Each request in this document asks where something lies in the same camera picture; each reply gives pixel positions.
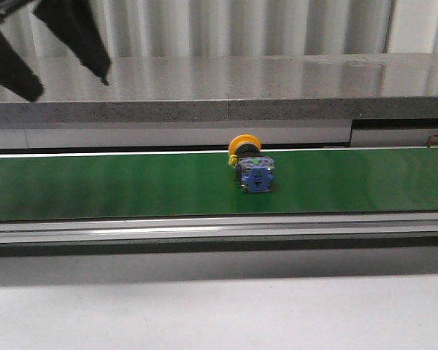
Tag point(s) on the grey stone counter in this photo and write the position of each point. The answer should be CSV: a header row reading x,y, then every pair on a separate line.
x,y
216,89

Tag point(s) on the aluminium conveyor frame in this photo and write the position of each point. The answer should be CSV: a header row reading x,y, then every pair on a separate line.
x,y
233,229

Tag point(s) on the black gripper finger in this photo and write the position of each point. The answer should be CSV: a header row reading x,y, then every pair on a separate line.
x,y
72,22
15,75

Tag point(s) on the green conveyor belt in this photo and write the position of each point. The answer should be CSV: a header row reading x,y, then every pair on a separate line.
x,y
52,187

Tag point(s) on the yellow push button switch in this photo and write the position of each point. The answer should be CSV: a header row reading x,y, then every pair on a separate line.
x,y
254,171

